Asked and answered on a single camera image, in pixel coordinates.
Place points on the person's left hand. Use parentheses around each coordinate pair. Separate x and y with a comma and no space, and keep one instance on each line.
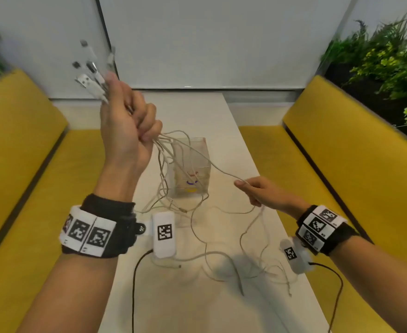
(123,135)

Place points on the person's right hand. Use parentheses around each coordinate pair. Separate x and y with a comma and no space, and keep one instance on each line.
(276,196)

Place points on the person's right thumb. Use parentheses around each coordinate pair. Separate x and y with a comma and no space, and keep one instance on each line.
(247,183)

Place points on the person's left thumb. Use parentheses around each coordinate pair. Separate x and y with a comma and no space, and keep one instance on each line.
(112,87)

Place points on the person's right forearm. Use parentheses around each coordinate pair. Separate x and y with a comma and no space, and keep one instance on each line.
(380,273)

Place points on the person's left forearm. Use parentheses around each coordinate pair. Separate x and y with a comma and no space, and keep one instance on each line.
(78,291)

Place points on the clear plastic container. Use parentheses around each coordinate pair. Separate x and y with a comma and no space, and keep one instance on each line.
(200,159)

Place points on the purple band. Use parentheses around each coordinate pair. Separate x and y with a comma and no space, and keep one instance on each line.
(191,183)

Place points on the yellow band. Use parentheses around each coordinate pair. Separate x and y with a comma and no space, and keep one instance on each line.
(190,190)

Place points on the black wristband with marker tags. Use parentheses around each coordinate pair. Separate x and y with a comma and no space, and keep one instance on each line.
(323,227)
(92,232)

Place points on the yellow upholstered bench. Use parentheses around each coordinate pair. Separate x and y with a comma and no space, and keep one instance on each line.
(363,152)
(16,135)

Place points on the black planter box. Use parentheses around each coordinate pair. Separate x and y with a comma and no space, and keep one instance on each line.
(373,100)

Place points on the green leafy plants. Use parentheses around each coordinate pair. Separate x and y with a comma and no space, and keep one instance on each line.
(387,62)

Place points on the white wrist camera with marker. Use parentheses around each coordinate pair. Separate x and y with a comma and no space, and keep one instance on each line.
(293,254)
(164,235)

